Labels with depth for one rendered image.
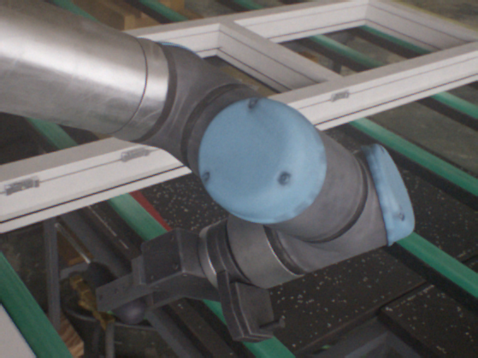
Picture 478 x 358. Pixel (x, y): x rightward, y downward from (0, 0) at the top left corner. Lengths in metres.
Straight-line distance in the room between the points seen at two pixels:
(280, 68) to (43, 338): 0.87
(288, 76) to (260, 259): 0.88
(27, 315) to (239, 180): 0.44
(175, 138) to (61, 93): 0.11
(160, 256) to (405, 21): 1.40
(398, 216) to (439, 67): 1.05
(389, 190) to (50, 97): 0.28
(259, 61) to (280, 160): 1.06
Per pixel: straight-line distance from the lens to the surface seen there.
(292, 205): 0.47
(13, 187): 0.95
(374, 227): 0.57
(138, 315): 0.74
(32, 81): 0.46
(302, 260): 0.60
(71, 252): 1.81
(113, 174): 1.03
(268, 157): 0.45
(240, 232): 0.61
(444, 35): 1.85
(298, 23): 1.79
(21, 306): 0.84
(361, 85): 1.37
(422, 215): 1.62
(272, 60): 1.47
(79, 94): 0.48
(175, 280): 0.64
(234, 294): 0.62
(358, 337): 1.29
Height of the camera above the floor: 1.44
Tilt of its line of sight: 32 degrees down
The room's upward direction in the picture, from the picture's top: 7 degrees clockwise
